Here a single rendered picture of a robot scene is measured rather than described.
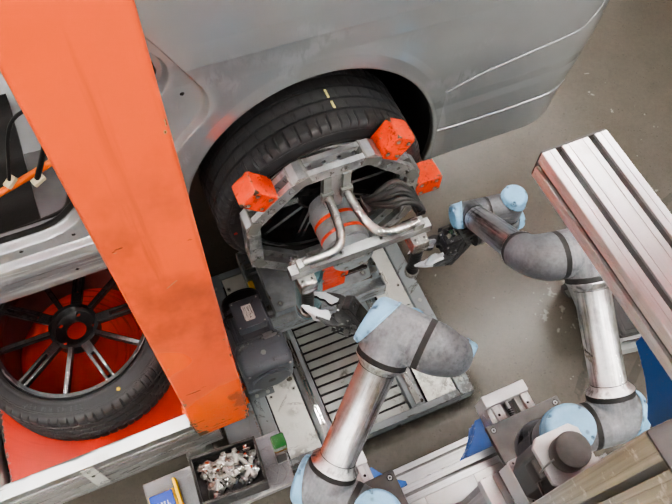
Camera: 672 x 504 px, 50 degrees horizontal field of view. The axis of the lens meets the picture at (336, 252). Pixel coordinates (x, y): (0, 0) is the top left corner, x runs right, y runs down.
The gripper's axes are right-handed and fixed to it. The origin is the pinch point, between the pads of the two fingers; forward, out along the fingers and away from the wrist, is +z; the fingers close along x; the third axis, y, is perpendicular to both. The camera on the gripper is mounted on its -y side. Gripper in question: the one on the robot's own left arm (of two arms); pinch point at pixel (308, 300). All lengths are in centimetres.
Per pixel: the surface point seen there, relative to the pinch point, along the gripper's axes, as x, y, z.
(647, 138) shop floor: 175, 83, -100
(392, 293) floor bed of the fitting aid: 48, 75, -16
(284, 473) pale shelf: -40, 38, -9
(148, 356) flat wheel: -24, 32, 45
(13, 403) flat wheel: -54, 32, 76
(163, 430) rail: -42, 44, 33
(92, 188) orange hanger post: -39, -101, 16
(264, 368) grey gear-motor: -10.7, 42.9, 11.7
